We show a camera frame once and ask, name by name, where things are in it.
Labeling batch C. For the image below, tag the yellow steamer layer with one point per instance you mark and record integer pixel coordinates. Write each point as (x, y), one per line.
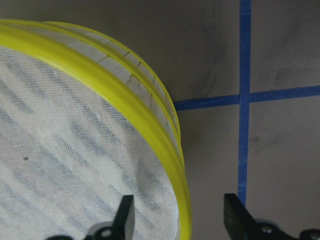
(83, 122)

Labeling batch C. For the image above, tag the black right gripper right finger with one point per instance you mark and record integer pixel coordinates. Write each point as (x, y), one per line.
(238, 223)

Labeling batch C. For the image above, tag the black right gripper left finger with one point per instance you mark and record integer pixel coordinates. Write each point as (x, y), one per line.
(124, 220)

